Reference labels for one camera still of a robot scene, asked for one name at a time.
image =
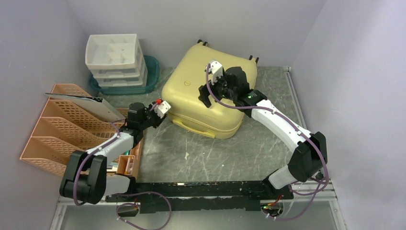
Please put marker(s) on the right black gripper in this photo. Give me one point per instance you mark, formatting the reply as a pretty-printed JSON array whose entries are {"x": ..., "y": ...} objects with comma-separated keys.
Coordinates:
[{"x": 204, "y": 93}]

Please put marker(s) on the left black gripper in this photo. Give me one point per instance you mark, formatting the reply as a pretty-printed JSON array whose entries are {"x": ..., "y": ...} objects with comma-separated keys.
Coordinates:
[{"x": 159, "y": 120}]

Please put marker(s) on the yellow hard-shell suitcase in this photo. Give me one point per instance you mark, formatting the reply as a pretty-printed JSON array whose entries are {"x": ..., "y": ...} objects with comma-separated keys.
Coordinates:
[{"x": 181, "y": 91}]

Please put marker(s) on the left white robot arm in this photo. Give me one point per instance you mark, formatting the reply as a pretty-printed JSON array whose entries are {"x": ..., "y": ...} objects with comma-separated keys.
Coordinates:
[{"x": 85, "y": 179}]

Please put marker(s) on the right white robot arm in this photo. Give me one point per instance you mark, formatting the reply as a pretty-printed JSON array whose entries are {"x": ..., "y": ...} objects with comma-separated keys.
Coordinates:
[{"x": 309, "y": 150}]

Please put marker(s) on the grey folder in organizer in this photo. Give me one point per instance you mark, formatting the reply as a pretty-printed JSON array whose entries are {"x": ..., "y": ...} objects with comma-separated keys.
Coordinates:
[{"x": 97, "y": 106}]

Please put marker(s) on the teal plastic bin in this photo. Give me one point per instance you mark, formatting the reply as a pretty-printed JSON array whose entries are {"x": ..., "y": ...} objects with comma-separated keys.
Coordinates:
[{"x": 153, "y": 72}]

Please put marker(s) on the white plastic drawer unit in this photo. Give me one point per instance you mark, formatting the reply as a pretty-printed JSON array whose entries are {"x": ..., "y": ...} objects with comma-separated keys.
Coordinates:
[{"x": 116, "y": 60}]

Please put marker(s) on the orange mesh file organizer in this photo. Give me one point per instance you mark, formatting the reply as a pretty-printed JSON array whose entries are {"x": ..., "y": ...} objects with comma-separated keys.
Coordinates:
[{"x": 62, "y": 128}]

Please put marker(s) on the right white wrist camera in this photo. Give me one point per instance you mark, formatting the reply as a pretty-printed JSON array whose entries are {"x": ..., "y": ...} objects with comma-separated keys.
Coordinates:
[{"x": 216, "y": 70}]

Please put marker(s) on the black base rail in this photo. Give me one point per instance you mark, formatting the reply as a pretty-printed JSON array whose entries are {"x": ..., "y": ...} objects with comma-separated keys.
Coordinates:
[{"x": 191, "y": 196}]

